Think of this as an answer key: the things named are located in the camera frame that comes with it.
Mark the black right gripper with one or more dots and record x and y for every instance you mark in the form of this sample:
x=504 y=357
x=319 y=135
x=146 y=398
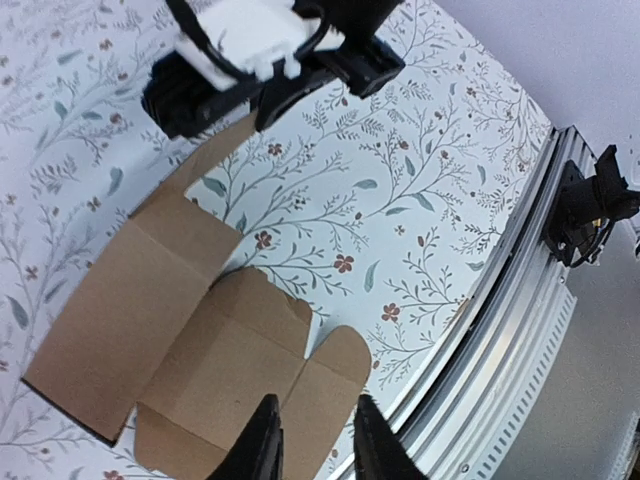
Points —
x=363 y=62

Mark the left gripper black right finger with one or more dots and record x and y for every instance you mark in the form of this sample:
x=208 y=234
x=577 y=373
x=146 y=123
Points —
x=378 y=454

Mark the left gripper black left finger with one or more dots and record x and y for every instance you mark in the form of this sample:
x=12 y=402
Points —
x=258 y=452

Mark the brown cardboard box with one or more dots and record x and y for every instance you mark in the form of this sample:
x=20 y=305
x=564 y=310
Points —
x=158 y=331

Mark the floral patterned table cloth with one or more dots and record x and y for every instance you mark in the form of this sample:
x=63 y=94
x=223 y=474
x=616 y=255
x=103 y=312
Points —
x=381 y=213

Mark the aluminium front rail base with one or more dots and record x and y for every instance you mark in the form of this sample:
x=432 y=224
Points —
x=466 y=409

